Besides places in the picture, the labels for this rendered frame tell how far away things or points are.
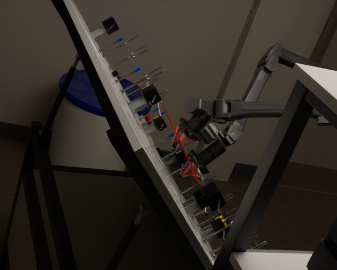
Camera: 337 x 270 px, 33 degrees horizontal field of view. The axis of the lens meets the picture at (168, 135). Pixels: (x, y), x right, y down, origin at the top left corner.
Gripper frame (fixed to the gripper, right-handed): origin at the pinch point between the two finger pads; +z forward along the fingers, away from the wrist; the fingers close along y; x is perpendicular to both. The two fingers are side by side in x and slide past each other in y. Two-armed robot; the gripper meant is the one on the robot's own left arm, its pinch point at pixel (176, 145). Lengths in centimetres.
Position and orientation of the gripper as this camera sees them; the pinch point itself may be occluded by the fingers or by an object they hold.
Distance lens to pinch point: 214.8
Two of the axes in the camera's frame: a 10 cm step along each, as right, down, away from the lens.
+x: 6.8, 3.7, 6.3
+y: 3.5, 5.9, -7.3
